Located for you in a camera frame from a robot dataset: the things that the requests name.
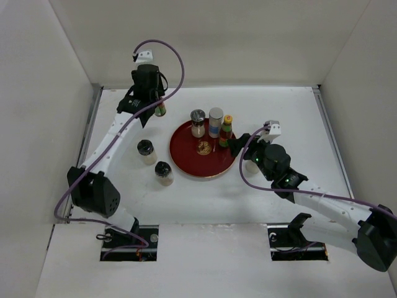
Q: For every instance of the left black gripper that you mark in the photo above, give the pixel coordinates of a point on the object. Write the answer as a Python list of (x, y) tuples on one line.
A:
[(160, 90)]

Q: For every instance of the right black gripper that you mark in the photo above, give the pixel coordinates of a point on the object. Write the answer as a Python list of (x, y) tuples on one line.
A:
[(250, 142)]

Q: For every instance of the ketchup bottle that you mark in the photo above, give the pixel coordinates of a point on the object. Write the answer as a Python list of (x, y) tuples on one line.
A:
[(226, 131), (160, 109)]

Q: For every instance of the tall pearl jar blue label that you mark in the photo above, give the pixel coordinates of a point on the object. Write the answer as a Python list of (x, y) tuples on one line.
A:
[(215, 121)]

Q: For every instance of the silver-lid spice shaker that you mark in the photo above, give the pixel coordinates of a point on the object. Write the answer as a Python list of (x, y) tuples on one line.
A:
[(198, 119)]

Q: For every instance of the black-lid shaker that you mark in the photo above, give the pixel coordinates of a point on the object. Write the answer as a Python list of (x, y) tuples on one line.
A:
[(147, 152), (164, 173), (252, 167)]

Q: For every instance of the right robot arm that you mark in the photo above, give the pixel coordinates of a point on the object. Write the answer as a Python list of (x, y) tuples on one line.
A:
[(367, 230)]

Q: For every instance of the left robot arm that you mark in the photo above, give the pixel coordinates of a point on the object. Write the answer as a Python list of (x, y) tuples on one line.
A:
[(95, 193)]

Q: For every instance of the red round tray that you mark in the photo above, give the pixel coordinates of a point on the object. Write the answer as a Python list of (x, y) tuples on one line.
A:
[(198, 157)]

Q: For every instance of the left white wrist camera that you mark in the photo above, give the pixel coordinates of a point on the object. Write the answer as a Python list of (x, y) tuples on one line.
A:
[(145, 56)]

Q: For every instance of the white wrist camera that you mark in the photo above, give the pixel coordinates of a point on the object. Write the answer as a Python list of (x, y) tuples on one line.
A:
[(145, 56), (271, 131)]

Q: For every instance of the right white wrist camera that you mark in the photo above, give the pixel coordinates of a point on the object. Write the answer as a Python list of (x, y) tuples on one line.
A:
[(271, 131)]

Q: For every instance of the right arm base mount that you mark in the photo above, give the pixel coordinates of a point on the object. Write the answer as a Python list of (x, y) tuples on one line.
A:
[(287, 242)]

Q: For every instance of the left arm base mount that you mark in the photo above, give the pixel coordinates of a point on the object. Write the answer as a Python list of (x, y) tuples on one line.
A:
[(117, 246)]

